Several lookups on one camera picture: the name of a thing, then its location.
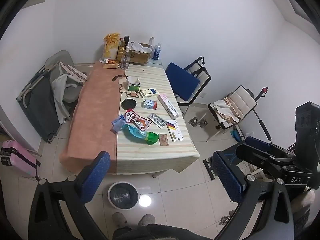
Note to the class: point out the teal green snack bag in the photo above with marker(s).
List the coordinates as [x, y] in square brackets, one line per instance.
[149, 138]

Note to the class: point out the red white snack bag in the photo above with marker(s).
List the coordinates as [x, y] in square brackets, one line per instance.
[141, 123]

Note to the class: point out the blue wrapper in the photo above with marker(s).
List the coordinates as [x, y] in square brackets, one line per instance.
[119, 123]

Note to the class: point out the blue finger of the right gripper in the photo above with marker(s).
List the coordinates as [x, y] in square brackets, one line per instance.
[265, 156]
[263, 146]

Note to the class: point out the black round lid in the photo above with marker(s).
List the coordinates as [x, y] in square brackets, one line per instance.
[128, 104]

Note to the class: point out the blue cushion office chair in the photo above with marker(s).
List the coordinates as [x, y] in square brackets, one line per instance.
[187, 83]

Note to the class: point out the cardboard box with paper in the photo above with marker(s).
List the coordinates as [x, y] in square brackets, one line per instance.
[140, 53]

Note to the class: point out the white round trash bin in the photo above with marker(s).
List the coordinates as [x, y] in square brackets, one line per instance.
[123, 195]

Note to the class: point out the silver blister pack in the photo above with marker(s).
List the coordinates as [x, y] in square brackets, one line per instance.
[157, 120]

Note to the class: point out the long pink white box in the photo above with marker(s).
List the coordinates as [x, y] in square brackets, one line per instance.
[168, 106]

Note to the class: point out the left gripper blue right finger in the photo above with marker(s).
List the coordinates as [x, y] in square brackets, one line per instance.
[232, 180]

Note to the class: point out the yellow snack bag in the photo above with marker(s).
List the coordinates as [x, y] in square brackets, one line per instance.
[111, 44]

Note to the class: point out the dark folding cot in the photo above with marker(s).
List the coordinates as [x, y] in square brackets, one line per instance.
[37, 101]

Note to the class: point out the blue red milk carton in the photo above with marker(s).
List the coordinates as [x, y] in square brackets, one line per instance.
[149, 104]

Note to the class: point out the white chair with clothes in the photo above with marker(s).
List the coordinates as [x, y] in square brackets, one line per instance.
[231, 110]

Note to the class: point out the cat shaped coaster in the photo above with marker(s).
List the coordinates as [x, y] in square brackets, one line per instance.
[121, 79]

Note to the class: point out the black blue exercise bench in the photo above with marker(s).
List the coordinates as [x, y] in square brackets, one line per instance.
[229, 159]

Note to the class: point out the left grey slipper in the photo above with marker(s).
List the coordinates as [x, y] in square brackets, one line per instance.
[119, 219]

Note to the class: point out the right grey slipper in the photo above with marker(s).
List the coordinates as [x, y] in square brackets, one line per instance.
[147, 220]

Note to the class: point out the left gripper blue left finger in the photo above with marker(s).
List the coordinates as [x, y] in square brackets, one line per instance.
[91, 176]

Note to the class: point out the black trousers legs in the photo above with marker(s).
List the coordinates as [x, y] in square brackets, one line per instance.
[154, 231]

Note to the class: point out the white blue medicine box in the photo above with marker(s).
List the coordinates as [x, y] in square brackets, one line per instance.
[146, 93]

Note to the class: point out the metal dumbbell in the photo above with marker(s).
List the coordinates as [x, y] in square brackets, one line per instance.
[198, 122]

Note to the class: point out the blue label water bottle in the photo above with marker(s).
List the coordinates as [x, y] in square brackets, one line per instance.
[156, 51]

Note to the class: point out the white table leg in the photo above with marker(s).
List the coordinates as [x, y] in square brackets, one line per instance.
[156, 174]

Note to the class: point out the grey chair with cloth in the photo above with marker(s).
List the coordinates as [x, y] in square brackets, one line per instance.
[64, 75]

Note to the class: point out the small brown card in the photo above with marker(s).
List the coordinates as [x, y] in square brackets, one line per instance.
[163, 140]

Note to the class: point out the pink suitcase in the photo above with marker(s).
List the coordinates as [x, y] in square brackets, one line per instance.
[18, 159]

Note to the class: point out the clear glass bottle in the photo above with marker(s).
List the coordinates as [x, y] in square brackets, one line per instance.
[125, 60]

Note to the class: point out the grey slipper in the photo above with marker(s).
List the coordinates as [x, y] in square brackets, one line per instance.
[147, 220]
[119, 219]

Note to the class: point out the striped cream tablecloth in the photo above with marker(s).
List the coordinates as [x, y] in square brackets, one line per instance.
[136, 157]

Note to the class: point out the amber jar with dark lid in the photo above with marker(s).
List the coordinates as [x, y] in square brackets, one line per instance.
[122, 46]

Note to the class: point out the flag striped white box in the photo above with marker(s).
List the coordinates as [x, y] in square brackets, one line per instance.
[174, 130]

